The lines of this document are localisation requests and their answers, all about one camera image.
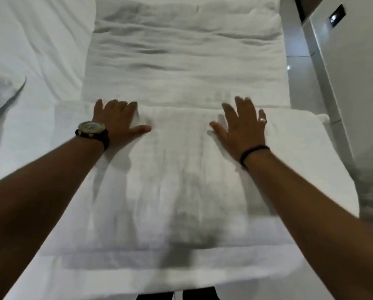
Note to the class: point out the person's left thumb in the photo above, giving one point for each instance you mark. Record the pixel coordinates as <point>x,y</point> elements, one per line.
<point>140,129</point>

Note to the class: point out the person's left hand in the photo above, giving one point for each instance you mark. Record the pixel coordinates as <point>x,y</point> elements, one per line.
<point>116,124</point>

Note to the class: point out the person's left middle finger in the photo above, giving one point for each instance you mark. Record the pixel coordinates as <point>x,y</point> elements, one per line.
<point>121,107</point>

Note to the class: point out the person's right little finger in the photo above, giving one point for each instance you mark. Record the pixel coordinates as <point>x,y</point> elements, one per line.
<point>262,118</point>

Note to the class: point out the black wrist band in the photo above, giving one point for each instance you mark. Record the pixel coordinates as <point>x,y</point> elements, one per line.
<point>252,150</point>

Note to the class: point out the white cabinet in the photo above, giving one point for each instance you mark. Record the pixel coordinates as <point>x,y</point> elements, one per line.
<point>358,84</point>

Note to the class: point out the person's right middle finger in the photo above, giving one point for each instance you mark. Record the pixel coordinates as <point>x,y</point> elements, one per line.
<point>241,108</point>

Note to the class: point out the white crumpled cloth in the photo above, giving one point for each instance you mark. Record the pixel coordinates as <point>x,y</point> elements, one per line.
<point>372,206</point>

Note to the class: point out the black wall panel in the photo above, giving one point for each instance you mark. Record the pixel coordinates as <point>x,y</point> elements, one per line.
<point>337,16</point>

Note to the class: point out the white towel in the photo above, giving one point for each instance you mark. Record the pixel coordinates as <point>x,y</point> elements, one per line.
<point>180,171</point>

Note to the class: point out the person's left little finger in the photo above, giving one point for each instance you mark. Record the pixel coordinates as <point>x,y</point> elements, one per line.
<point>97,107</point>

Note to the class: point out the person's right thumb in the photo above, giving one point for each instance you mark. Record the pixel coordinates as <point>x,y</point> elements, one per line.
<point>218,129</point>

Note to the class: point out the person's right forearm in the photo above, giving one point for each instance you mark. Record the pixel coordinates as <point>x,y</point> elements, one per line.
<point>314,224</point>

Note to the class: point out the white bed sheet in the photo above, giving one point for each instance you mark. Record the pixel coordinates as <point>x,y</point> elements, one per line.
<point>33,53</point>

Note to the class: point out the person's dark trousers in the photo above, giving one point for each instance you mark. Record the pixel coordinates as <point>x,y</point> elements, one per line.
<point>180,294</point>

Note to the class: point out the person's right hand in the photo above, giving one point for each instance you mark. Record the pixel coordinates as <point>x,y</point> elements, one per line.
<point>244,137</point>

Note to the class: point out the white pillow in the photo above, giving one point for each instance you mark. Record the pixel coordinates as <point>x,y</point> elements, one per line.
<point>0,95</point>

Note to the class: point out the person's left forearm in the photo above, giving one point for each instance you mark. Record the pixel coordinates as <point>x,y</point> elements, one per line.
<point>36,203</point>

